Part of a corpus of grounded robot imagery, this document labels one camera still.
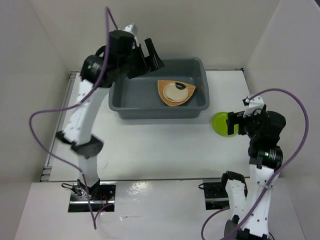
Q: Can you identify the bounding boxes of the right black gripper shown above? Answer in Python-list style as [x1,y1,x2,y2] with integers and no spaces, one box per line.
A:
[225,107,266,139]

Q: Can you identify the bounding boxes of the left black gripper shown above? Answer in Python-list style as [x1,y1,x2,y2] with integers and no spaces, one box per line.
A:
[121,40,165,81]

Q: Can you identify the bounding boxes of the green round plate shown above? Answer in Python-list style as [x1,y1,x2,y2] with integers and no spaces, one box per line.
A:
[211,111,239,137]

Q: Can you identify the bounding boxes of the orange woven triangular basket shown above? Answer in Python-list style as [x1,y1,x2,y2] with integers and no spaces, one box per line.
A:
[157,79,196,107]

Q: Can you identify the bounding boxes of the cream plate with black mark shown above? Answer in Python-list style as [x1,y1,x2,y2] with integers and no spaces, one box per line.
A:
[163,82,189,103]

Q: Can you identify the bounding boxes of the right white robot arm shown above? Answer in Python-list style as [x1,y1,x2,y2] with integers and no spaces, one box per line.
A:
[219,107,286,240]

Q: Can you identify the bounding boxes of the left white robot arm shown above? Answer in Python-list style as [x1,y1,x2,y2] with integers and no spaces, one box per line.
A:
[55,29,165,200]

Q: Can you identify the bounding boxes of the grey plastic bin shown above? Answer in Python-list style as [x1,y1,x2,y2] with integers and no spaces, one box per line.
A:
[108,57,210,120]

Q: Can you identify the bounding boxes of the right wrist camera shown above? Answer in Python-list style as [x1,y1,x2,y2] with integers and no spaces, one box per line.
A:
[242,95,265,118]

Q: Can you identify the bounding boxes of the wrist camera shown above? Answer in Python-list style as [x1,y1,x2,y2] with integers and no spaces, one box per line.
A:
[123,23,138,37]
[242,95,265,118]

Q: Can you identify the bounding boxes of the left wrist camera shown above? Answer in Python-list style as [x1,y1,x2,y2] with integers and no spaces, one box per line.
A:
[123,23,138,37]

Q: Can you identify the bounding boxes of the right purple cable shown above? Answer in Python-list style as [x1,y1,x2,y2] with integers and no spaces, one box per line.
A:
[200,88,310,240]

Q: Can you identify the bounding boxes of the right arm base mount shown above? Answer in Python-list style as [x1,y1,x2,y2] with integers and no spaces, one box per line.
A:
[198,178,229,211]

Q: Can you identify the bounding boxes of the aluminium table edge rail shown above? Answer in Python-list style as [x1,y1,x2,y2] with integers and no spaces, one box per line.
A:
[40,71,78,183]

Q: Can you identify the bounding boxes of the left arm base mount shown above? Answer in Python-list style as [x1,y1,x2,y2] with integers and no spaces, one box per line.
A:
[61,181,116,213]

